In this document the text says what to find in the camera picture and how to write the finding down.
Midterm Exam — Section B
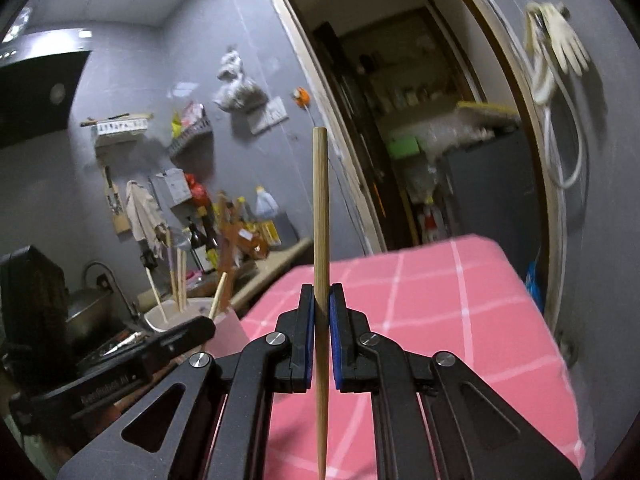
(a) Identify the hanging clear plastic bag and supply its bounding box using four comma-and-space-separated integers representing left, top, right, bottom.
214, 47, 269, 112

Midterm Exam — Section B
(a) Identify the hanging beige rag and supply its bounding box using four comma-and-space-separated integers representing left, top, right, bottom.
125, 180, 167, 257

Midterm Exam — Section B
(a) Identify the wire wall basket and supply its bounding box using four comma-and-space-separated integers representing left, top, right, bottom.
167, 104, 214, 159

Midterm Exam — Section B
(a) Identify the wooden knife holder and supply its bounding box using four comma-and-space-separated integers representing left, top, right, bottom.
102, 165, 132, 234

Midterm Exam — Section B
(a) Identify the dark sauce bottle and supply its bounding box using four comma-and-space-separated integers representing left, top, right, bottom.
190, 207, 219, 274

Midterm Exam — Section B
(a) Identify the clear plastic jug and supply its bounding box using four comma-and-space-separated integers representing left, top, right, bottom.
254, 186, 280, 222

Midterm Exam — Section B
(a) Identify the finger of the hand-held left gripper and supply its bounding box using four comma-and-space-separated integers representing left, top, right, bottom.
144, 316, 217, 368

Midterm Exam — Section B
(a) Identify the red plastic bag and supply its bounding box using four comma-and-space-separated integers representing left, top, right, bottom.
184, 174, 209, 207

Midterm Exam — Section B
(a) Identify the white wall rack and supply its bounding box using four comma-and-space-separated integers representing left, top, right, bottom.
80, 112, 154, 147

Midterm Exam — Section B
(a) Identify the white wall box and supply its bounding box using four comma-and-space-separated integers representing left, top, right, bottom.
155, 167, 192, 209

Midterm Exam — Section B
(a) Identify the white wall outlet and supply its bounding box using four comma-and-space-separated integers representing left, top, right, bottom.
249, 97, 290, 134

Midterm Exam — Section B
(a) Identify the pink checkered tablecloth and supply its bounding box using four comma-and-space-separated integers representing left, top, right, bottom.
240, 234, 587, 480

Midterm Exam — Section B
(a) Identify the green box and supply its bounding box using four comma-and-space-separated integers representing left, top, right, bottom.
387, 136, 420, 157

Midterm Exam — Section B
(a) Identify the brown packet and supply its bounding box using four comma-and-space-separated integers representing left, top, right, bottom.
220, 225, 267, 262

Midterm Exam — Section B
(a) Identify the bundle of bamboo chopsticks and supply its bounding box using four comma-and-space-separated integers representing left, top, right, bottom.
135, 237, 314, 313

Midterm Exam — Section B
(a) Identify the red and white bottle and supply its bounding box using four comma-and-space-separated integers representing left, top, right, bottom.
417, 200, 449, 244

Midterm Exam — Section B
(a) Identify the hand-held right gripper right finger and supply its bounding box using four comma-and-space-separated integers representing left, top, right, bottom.
327, 282, 583, 480

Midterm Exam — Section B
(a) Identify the white hose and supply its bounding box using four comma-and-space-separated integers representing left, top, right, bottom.
529, 25, 587, 191

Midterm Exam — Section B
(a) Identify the black range hood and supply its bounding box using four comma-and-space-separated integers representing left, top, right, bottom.
0, 29, 94, 150

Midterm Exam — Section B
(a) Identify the wooden door frame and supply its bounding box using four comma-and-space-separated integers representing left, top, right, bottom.
260, 0, 569, 343

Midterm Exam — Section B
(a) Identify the white perforated chopstick holder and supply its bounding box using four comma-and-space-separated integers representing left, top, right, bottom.
144, 297, 248, 359

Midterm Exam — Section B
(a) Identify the grey cabinet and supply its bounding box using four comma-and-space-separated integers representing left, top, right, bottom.
440, 132, 544, 261

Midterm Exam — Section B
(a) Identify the yellow scrub brush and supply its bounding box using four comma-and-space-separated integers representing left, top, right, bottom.
455, 100, 522, 129

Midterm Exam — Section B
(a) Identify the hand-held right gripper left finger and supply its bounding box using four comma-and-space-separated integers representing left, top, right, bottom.
57, 282, 317, 480

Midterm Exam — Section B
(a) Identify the metal faucet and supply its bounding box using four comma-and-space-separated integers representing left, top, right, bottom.
82, 260, 139, 317

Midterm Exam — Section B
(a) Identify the blue bag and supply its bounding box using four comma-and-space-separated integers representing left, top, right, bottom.
525, 260, 544, 307

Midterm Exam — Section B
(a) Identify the cream rubber glove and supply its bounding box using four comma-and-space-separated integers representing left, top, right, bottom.
524, 2, 592, 77

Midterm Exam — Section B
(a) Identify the steel pot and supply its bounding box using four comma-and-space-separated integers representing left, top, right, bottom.
65, 286, 124, 347

